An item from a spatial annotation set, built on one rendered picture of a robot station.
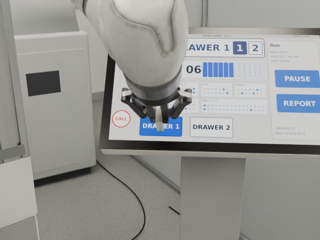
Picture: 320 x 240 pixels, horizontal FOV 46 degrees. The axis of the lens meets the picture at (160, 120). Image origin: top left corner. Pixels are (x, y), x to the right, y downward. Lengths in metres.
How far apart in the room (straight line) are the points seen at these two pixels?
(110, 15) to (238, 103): 0.49
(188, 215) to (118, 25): 0.69
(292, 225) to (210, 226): 0.86
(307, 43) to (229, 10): 0.96
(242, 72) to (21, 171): 0.54
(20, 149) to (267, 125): 0.53
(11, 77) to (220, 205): 0.59
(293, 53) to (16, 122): 0.63
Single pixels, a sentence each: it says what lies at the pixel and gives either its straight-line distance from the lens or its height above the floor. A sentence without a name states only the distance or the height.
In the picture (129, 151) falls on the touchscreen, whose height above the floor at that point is 0.95.
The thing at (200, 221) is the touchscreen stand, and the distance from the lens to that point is 1.04.
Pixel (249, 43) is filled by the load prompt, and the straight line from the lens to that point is 0.93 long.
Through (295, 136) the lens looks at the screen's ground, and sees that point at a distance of 0.86.
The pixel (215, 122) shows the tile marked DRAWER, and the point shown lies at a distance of 0.84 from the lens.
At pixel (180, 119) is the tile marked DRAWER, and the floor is 1.02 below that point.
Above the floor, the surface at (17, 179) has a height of 0.90.
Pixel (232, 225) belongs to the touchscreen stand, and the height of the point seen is 0.70.
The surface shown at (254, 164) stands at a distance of 1.90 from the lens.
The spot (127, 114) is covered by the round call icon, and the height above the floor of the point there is 1.02.
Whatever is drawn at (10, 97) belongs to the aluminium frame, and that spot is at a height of 1.08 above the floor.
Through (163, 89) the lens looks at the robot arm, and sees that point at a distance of 0.55.
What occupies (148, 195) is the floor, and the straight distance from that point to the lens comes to 2.50.
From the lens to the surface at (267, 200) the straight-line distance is 1.91.
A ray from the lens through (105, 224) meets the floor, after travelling 2.26.
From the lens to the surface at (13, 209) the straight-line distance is 0.91.
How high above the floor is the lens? 1.30
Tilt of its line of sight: 20 degrees down
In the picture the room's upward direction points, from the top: straight up
